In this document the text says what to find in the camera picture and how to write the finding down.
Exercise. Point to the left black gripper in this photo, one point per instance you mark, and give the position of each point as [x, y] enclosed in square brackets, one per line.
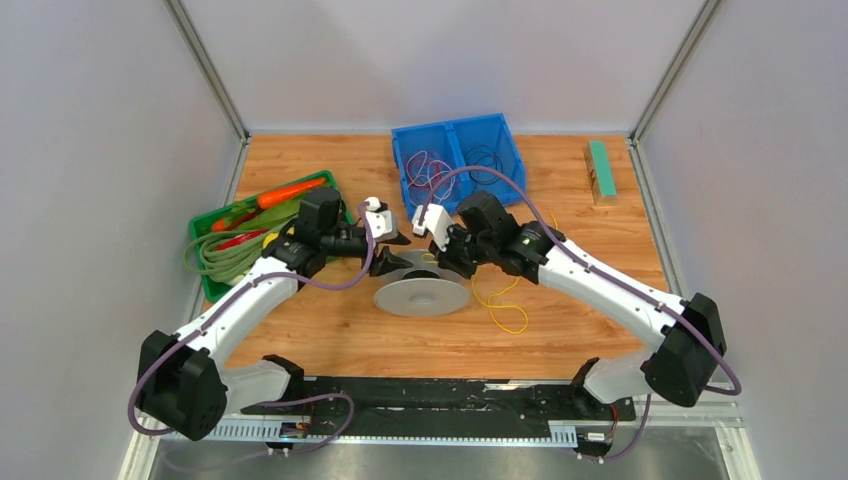
[386, 263]

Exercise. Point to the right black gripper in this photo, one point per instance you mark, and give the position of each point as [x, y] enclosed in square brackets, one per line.
[445, 257]

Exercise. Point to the white perforated cable spool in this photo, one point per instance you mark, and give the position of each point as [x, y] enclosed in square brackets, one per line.
[446, 293]

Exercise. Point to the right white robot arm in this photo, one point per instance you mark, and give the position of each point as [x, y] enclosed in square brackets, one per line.
[683, 339]

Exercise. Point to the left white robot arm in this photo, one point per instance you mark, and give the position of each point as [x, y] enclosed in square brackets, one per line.
[183, 381]

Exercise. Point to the blue divided plastic bin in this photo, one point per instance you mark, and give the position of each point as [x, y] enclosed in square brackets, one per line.
[456, 158]

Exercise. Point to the orange toy carrot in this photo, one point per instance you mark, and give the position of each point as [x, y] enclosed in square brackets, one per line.
[283, 194]

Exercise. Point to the green toy leafy vegetable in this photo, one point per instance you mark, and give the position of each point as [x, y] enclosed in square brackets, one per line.
[268, 218]

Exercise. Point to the red toy chili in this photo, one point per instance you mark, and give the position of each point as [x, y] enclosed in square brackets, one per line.
[238, 232]

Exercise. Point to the green vegetable tray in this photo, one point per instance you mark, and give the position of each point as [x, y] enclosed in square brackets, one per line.
[201, 225]

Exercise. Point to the green toy beans bundle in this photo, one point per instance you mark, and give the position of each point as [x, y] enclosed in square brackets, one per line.
[224, 266]

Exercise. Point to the green topped wooden block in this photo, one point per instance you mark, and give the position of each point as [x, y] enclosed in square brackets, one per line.
[601, 179]

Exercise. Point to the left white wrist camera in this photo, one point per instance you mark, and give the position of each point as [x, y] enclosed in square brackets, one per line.
[381, 221]

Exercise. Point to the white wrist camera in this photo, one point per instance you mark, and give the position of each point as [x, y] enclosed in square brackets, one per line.
[431, 219]
[381, 221]

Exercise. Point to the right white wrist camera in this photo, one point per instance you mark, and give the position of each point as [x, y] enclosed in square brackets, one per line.
[431, 219]

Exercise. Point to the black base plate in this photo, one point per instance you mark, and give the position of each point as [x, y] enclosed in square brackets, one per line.
[445, 407]

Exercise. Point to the aluminium rail with cable duct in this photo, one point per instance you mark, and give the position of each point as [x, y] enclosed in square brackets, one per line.
[262, 424]

